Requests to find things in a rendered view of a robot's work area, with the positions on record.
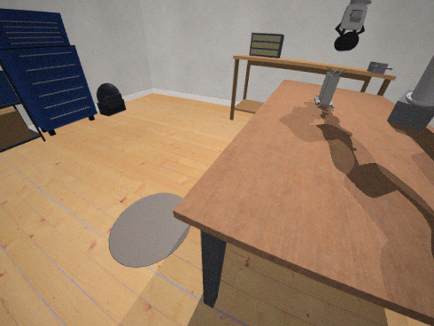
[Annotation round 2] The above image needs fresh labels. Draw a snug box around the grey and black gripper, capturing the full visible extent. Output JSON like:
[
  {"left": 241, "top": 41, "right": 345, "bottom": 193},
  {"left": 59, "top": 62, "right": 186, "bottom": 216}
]
[{"left": 335, "top": 4, "right": 368, "bottom": 37}]

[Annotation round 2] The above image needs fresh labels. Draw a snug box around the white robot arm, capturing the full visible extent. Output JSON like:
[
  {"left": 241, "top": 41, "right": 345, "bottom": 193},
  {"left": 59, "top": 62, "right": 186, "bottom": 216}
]
[{"left": 350, "top": 0, "right": 434, "bottom": 106}]

